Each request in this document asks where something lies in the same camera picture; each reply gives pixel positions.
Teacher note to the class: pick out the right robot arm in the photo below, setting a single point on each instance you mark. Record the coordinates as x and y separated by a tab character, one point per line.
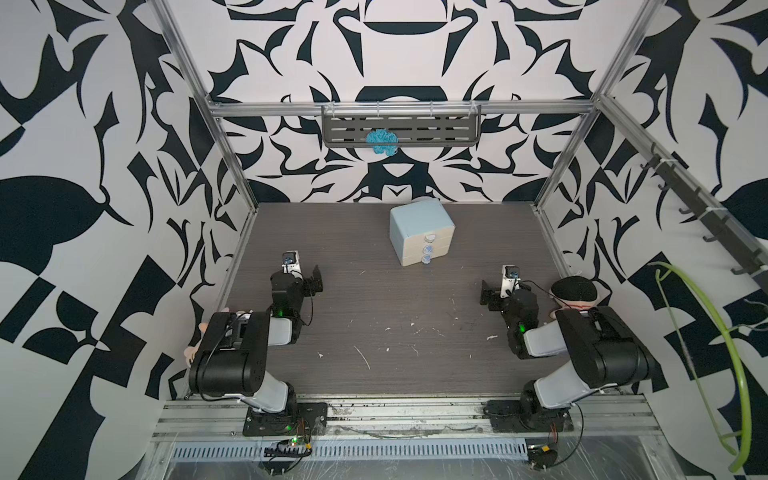
602	350

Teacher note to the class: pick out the plush doll orange hat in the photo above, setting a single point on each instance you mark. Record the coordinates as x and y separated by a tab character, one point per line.
190	352

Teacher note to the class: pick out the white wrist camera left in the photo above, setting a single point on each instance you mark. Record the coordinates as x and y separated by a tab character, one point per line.
290	263

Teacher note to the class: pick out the light blue drawer box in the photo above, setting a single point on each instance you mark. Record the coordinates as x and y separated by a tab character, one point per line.
420	231

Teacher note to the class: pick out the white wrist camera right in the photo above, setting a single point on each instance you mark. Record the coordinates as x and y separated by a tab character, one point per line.
510	280

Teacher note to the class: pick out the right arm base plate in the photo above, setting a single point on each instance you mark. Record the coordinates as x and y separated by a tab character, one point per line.
523	416

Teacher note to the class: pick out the plush doll black hair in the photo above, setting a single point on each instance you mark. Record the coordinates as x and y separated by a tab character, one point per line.
574	292

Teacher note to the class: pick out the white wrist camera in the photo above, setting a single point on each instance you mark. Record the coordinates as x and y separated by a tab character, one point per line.
510	280
290	263

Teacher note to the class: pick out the teal crumpled object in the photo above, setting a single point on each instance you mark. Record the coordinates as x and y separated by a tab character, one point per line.
382	142

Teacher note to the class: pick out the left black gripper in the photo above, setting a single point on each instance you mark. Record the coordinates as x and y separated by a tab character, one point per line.
309	287

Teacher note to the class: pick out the white cable duct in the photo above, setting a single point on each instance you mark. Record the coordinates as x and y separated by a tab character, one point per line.
514	449

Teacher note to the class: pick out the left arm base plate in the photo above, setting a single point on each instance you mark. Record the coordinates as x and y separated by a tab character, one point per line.
302	418

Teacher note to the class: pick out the black hook rail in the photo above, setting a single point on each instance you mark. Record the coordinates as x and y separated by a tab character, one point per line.
722	225

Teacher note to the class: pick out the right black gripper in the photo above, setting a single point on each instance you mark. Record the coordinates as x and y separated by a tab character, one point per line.
496	300

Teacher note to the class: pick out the grey wall shelf rack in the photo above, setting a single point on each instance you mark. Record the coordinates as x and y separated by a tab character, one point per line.
423	125

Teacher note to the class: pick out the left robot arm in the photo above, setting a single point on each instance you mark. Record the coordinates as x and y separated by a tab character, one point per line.
231	361

